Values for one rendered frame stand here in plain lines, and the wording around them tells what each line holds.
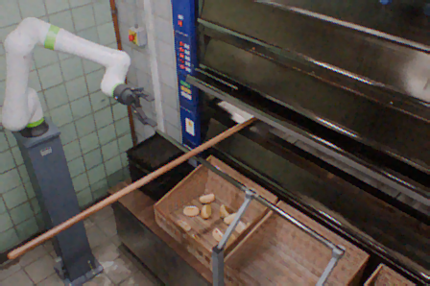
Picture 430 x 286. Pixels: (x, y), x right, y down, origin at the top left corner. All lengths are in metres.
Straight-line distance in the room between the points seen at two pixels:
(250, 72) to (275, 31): 0.30
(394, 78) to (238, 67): 0.85
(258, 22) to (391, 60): 0.66
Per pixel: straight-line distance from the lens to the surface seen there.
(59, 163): 2.70
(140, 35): 2.91
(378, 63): 1.84
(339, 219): 2.31
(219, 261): 2.16
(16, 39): 2.15
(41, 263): 3.55
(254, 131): 2.45
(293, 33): 2.04
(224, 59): 2.41
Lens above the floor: 2.56
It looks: 36 degrees down
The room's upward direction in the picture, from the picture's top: 2 degrees counter-clockwise
